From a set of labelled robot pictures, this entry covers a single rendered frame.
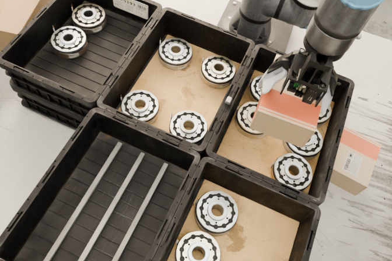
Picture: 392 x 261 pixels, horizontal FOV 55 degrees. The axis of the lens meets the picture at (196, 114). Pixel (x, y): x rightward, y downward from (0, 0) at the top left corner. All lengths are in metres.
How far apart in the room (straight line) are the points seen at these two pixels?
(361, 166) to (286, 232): 0.34
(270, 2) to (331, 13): 0.68
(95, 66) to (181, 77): 0.26
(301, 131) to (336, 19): 0.28
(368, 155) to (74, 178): 0.84
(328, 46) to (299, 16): 0.64
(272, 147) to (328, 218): 0.28
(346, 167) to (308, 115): 0.43
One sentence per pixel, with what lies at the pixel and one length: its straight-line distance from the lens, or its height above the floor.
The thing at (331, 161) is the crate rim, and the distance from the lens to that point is 0.99.
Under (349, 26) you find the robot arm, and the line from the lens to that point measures 0.60.
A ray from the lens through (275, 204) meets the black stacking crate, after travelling 0.97.
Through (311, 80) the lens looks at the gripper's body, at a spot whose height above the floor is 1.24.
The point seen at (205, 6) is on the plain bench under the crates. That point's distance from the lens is 1.54.
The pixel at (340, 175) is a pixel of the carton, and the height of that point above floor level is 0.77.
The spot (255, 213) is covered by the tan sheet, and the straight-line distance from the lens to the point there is 0.98.
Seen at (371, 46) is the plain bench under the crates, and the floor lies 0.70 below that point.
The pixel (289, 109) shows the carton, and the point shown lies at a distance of 0.78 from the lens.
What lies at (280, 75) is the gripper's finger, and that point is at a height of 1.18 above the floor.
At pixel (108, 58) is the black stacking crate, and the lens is 1.18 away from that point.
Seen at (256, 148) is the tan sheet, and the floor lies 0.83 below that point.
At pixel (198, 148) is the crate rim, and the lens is 0.91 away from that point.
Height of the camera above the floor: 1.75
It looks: 59 degrees down
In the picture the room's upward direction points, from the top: 11 degrees clockwise
